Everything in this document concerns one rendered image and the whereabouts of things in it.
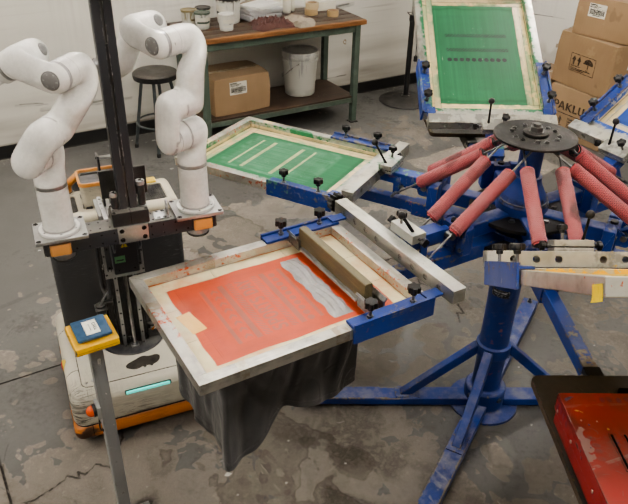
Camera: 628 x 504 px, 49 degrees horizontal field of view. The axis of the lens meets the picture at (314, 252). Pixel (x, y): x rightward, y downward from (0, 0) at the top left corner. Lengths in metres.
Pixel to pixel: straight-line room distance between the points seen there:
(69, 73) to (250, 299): 0.85
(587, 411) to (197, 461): 1.75
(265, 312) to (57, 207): 0.71
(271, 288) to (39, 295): 2.09
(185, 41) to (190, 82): 0.12
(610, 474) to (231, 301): 1.20
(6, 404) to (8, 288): 0.96
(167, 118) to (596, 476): 1.48
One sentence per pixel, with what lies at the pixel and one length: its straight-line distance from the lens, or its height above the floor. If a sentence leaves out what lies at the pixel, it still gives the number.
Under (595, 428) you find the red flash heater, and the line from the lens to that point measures 1.73.
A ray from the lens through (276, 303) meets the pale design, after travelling 2.21.
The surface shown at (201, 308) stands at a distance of 2.20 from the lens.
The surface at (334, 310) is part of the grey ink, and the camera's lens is 2.17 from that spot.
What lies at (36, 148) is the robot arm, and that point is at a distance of 2.09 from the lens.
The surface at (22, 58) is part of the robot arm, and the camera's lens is 2.02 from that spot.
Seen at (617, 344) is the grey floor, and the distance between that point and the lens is 3.92.
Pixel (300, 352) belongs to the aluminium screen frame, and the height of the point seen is 0.98.
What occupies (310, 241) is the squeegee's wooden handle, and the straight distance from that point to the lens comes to 2.35.
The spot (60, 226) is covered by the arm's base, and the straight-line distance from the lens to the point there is 2.29.
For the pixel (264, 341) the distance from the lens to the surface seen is 2.06.
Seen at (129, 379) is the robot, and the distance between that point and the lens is 3.01.
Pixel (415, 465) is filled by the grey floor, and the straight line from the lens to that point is 3.03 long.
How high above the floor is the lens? 2.26
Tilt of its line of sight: 32 degrees down
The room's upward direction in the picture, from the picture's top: 1 degrees clockwise
